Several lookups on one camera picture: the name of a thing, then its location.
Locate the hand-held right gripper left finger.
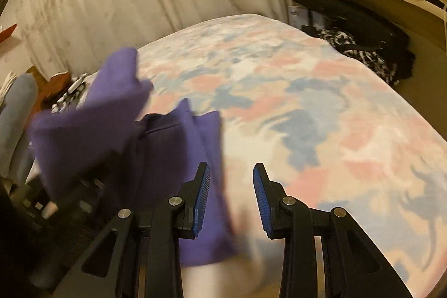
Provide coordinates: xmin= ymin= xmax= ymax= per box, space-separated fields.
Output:
xmin=58 ymin=162 xmax=212 ymax=298

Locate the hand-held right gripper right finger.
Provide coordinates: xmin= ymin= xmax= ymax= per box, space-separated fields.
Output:
xmin=253 ymin=163 xmax=415 ymax=298

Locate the purple printed hoodie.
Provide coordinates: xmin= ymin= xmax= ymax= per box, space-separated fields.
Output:
xmin=28 ymin=47 xmax=245 ymax=267

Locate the pastel patterned bed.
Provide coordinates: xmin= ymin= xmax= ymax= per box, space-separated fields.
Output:
xmin=136 ymin=13 xmax=447 ymax=298

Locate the black and white patterned garment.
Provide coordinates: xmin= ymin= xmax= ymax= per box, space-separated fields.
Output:
xmin=51 ymin=73 xmax=92 ymax=114

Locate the black and white spotted cloth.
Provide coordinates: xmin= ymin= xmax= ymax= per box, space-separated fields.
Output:
xmin=317 ymin=27 xmax=399 ymax=86

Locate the brown folded garment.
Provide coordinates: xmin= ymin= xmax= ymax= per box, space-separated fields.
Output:
xmin=35 ymin=72 xmax=73 ymax=110

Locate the blue-grey plush pillow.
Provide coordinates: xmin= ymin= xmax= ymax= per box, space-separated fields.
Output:
xmin=0 ymin=75 xmax=38 ymax=180

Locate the red paper piece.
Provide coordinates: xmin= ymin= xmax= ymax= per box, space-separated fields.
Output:
xmin=0 ymin=23 xmax=19 ymax=44

